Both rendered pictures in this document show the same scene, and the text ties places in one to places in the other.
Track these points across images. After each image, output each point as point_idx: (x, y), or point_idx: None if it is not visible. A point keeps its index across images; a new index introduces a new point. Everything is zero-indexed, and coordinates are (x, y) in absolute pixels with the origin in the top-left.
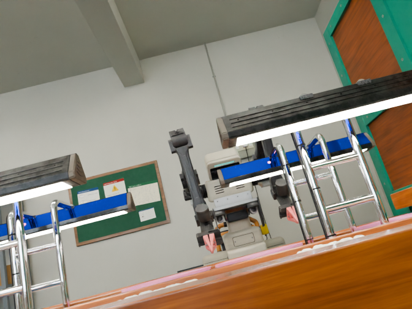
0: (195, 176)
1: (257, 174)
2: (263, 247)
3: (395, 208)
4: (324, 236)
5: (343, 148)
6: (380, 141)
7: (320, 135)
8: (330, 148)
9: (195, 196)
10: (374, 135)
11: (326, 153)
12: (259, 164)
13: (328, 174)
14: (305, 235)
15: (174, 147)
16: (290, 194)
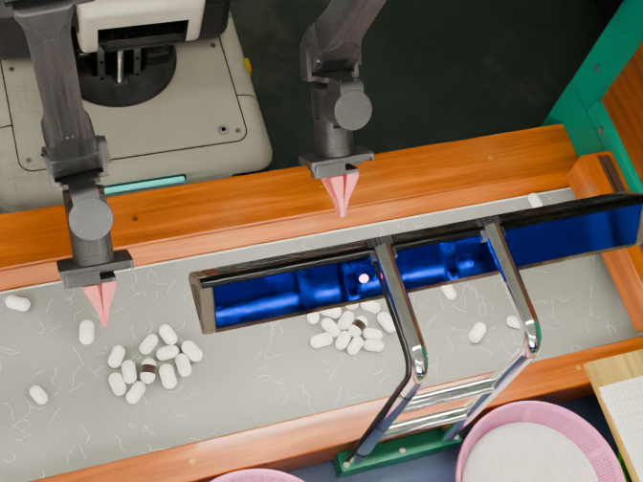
0: (77, 90)
1: (317, 311)
2: (196, 10)
3: (566, 177)
4: (382, 207)
5: (567, 251)
6: None
7: (538, 345)
8: (540, 247)
9: (63, 135)
10: None
11: (516, 372)
12: (335, 280)
13: (484, 393)
14: (358, 449)
15: (10, 6)
16: (376, 419)
